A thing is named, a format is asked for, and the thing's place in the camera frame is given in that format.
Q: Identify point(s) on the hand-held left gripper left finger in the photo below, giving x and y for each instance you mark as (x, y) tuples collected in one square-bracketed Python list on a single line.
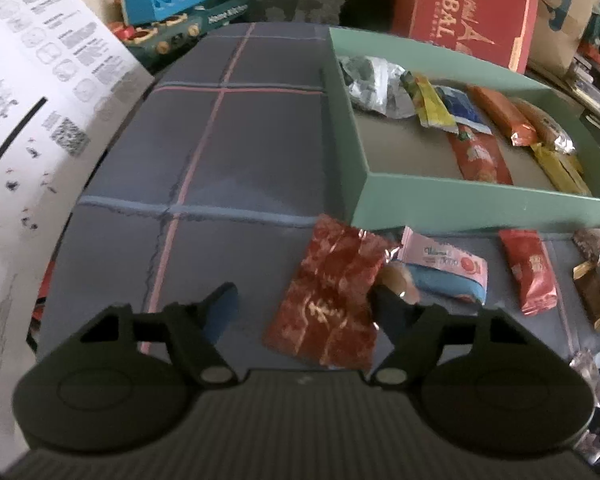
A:
[(222, 310)]

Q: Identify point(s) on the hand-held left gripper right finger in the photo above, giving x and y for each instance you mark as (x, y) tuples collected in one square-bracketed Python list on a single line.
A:
[(392, 317)]

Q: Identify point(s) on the dark red gold-print packet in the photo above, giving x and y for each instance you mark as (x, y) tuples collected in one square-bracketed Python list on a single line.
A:
[(325, 305)]

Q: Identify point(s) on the pink peach-print packet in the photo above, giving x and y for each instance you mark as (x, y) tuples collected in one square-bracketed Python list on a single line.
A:
[(445, 265)]

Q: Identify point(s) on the green cardboard box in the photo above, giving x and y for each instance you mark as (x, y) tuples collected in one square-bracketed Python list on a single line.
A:
[(430, 205)]

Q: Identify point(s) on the bright red packet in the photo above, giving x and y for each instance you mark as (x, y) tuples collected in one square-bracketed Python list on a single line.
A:
[(530, 270)]

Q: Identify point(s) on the long red picture packet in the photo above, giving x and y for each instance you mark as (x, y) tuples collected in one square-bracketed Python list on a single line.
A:
[(477, 157)]

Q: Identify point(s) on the shiny pink candy wrapper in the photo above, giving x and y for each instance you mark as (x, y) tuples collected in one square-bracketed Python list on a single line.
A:
[(587, 375)]

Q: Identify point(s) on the yellow-green packet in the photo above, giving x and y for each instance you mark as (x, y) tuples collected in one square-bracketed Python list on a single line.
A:
[(430, 102)]

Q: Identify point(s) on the small dark red candy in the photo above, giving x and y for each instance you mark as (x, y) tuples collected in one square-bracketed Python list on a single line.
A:
[(597, 240)]

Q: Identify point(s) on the blue white packet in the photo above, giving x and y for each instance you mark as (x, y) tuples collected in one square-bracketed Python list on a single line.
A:
[(462, 107)]

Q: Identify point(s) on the yellow packet with pale stripe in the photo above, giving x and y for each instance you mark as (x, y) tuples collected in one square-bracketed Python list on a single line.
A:
[(560, 170)]

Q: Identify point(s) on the orange packet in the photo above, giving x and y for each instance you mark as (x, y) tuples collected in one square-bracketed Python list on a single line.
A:
[(502, 112)]

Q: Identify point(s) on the white silver packet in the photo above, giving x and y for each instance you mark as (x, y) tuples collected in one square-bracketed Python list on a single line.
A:
[(370, 85)]

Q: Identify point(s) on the tan packet with silver end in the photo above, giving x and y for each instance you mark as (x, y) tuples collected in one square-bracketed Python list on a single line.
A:
[(545, 127)]

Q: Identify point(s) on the brown round candy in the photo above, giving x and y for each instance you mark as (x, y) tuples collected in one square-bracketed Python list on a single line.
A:
[(397, 280)]

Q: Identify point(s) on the plaid blue blanket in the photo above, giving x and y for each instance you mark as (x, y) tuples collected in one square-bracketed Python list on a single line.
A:
[(255, 160)]

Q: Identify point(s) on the white printed instruction sheet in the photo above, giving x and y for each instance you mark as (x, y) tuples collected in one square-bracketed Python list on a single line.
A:
[(30, 110)]

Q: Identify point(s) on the orange toy piece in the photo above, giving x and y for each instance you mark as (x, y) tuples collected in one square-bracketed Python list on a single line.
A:
[(130, 32)]

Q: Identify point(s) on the red cardboard box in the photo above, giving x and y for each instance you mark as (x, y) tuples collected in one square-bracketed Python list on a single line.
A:
[(460, 10)]

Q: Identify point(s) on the brown carton with blue print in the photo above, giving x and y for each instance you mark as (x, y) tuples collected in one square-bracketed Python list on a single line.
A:
[(565, 20)]

